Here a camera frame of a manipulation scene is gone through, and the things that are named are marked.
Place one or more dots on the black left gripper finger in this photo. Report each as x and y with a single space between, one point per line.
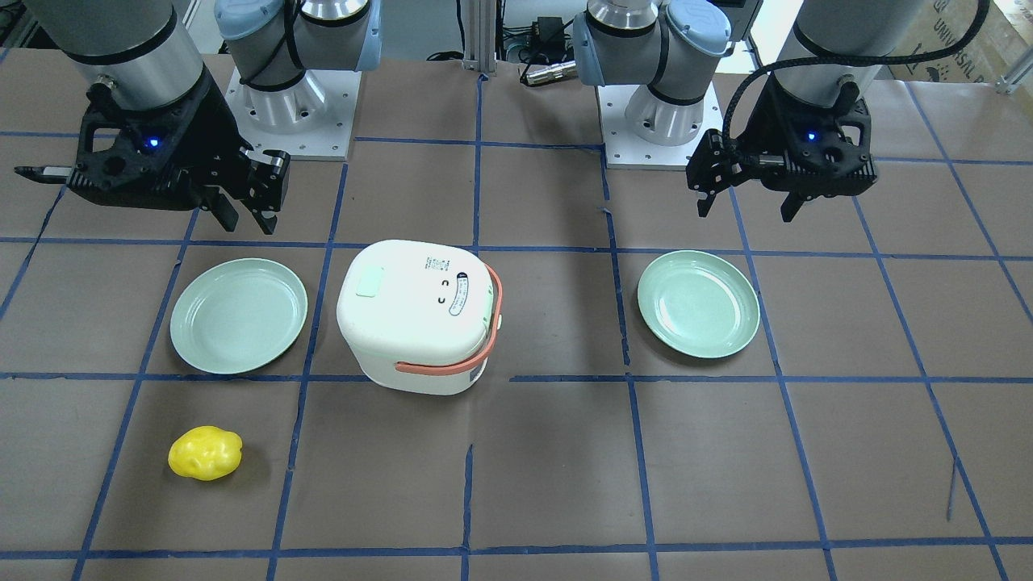
791 206
704 204

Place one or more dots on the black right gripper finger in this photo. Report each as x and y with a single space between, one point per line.
265 213
224 212

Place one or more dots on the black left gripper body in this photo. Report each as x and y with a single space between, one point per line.
759 121

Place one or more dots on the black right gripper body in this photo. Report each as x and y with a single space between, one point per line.
216 127

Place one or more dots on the white rice cooker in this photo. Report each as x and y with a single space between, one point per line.
420 317

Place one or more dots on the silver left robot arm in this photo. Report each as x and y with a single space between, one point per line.
673 47

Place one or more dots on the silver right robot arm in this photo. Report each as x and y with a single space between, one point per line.
147 50

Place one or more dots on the green plate near potato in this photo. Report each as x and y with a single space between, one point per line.
238 316

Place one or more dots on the green plate far side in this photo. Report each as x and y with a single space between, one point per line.
698 304

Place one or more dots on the black power adapter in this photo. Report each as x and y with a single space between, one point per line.
548 34

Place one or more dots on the yellow toy potato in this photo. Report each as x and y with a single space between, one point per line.
205 453

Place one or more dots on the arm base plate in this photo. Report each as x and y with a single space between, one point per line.
643 132
311 121

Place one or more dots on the aluminium frame post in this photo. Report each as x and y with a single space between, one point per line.
479 38

